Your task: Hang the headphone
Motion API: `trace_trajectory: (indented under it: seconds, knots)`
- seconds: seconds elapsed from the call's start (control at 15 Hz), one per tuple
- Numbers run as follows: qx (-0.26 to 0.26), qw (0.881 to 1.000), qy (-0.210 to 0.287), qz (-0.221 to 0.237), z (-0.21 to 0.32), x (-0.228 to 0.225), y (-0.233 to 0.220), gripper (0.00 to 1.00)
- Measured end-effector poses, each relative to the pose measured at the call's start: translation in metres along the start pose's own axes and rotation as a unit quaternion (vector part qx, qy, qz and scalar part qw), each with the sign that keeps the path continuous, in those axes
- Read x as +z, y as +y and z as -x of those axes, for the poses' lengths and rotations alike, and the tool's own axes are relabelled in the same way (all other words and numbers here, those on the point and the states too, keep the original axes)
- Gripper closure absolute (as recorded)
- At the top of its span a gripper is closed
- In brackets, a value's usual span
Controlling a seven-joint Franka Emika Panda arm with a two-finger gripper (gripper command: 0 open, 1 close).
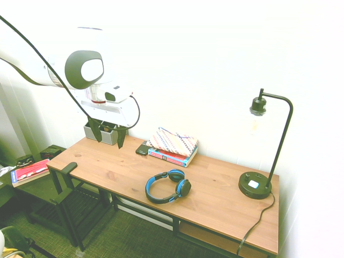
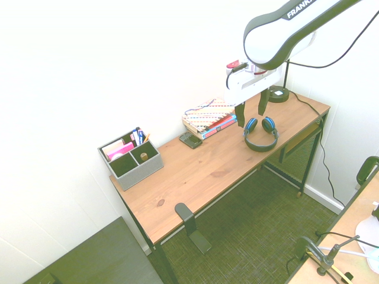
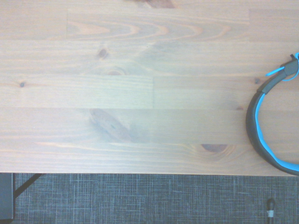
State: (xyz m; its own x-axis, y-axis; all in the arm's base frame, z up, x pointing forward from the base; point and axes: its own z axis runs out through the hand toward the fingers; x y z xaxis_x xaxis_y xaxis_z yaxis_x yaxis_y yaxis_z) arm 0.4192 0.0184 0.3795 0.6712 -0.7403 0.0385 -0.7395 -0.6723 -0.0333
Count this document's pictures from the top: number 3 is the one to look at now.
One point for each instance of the black and blue headphone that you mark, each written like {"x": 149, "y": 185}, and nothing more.
{"x": 251, "y": 130}

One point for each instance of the wooden desk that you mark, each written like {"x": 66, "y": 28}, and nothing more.
{"x": 5, "y": 196}

